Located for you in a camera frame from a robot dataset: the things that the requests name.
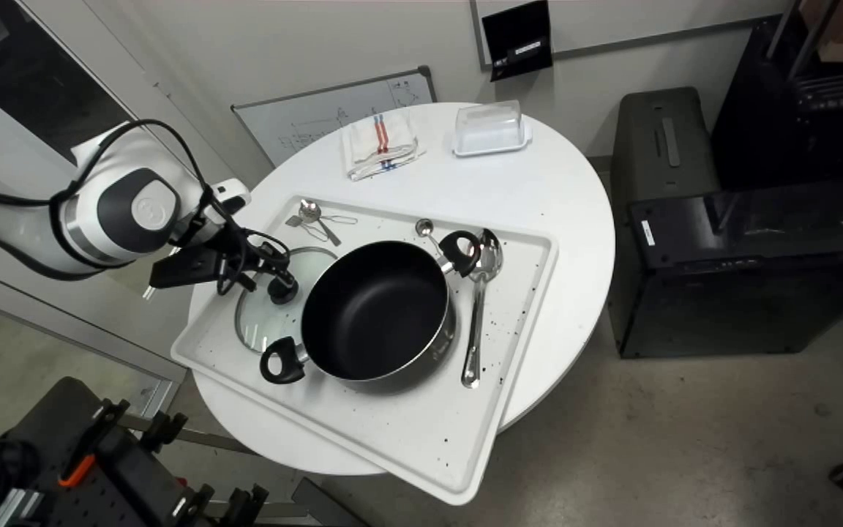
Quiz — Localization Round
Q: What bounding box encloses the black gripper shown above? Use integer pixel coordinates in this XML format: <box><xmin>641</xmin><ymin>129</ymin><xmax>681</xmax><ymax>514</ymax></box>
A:
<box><xmin>206</xmin><ymin>215</ymin><xmax>303</xmax><ymax>309</ymax></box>

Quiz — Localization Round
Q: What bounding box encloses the black cooking pot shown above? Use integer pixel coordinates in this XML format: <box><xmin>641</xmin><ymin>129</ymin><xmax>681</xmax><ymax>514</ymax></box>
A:
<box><xmin>256</xmin><ymin>228</ymin><xmax>487</xmax><ymax>388</ymax></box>

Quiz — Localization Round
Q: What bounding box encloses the folded white striped towel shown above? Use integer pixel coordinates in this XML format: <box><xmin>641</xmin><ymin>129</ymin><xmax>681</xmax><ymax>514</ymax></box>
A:
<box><xmin>338</xmin><ymin>107</ymin><xmax>430</xmax><ymax>186</ymax></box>

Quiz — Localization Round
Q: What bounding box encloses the large metal ladle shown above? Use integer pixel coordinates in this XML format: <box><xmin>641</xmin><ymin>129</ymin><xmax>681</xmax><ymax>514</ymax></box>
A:
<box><xmin>457</xmin><ymin>227</ymin><xmax>507</xmax><ymax>392</ymax></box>

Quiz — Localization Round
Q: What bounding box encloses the white plastic tray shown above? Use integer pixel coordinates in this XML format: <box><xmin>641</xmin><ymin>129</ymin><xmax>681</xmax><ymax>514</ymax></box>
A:
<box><xmin>167</xmin><ymin>193</ymin><xmax>561</xmax><ymax>509</ymax></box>

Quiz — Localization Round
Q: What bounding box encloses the clear plastic container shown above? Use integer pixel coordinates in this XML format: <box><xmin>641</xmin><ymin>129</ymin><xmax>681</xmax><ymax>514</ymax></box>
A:
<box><xmin>447</xmin><ymin>98</ymin><xmax>534</xmax><ymax>161</ymax></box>

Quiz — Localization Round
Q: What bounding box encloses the black robot cart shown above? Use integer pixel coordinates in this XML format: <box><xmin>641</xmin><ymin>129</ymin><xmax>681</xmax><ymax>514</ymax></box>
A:
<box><xmin>0</xmin><ymin>375</ymin><xmax>284</xmax><ymax>527</ymax></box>

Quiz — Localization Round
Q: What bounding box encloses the black cabinet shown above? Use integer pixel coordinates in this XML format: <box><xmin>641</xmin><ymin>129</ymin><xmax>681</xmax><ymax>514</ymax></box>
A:
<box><xmin>606</xmin><ymin>85</ymin><xmax>843</xmax><ymax>364</ymax></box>

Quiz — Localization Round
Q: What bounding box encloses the dark storage shelf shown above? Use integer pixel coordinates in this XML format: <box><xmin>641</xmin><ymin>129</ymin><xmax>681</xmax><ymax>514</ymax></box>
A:
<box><xmin>711</xmin><ymin>0</ymin><xmax>843</xmax><ymax>200</ymax></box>

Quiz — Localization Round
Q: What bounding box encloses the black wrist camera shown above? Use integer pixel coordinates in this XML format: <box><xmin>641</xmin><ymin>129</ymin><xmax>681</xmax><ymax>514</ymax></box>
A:
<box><xmin>146</xmin><ymin>244</ymin><xmax>227</xmax><ymax>293</ymax></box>

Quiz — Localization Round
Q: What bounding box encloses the small whiteboard leaning on wall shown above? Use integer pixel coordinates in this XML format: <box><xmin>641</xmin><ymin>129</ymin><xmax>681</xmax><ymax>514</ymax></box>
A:
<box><xmin>230</xmin><ymin>64</ymin><xmax>438</xmax><ymax>171</ymax></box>

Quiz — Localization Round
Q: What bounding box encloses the black wall marker holder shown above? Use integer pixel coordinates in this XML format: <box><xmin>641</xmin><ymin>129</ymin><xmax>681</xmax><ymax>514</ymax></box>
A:
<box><xmin>480</xmin><ymin>0</ymin><xmax>555</xmax><ymax>85</ymax></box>

